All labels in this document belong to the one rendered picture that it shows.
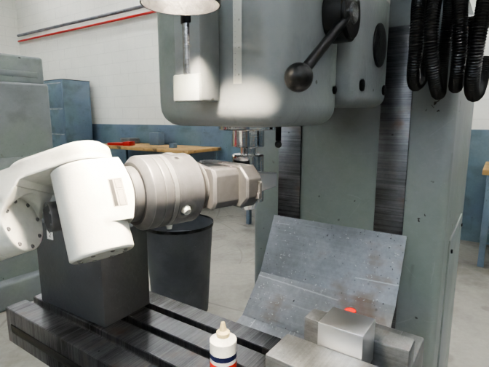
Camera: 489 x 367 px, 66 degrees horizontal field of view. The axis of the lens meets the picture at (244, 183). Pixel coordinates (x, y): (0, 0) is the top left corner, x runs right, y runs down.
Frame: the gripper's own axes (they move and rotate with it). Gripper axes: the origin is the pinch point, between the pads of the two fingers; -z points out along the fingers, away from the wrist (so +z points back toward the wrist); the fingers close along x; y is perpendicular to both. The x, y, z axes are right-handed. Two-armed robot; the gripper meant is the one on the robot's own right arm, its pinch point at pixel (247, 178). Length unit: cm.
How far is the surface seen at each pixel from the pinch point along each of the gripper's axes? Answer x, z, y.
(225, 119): -4.0, 7.6, -8.7
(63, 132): 703, -187, 18
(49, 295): 46, 17, 30
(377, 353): -18.2, -7.4, 22.4
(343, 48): -7.3, -11.9, -19.1
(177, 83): -2.0, 13.0, -12.7
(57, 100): 713, -184, -41
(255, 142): -2.3, 0.8, -5.5
